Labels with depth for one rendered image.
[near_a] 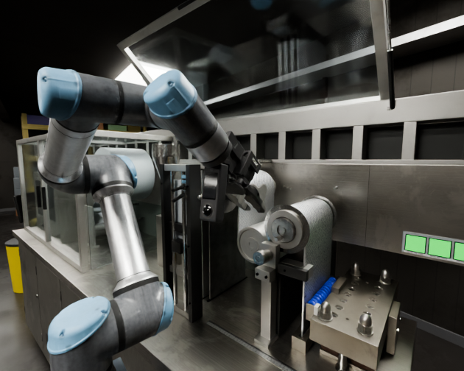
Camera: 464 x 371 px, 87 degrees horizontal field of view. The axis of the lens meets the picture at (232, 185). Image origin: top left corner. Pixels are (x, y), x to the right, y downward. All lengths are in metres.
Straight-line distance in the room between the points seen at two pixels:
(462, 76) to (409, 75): 0.34
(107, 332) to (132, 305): 0.07
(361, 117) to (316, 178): 0.27
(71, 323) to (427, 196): 1.01
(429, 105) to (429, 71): 1.70
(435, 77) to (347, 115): 1.69
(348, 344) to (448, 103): 0.73
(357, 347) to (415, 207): 0.48
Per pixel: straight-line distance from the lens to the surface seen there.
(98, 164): 0.81
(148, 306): 0.69
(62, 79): 0.46
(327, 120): 1.05
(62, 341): 0.66
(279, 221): 0.74
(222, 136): 0.45
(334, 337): 0.78
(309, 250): 0.79
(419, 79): 2.69
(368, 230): 1.03
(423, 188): 0.98
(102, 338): 0.67
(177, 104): 0.40
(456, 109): 0.99
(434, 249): 1.01
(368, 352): 0.77
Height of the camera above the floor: 1.46
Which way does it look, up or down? 6 degrees down
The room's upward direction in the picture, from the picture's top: straight up
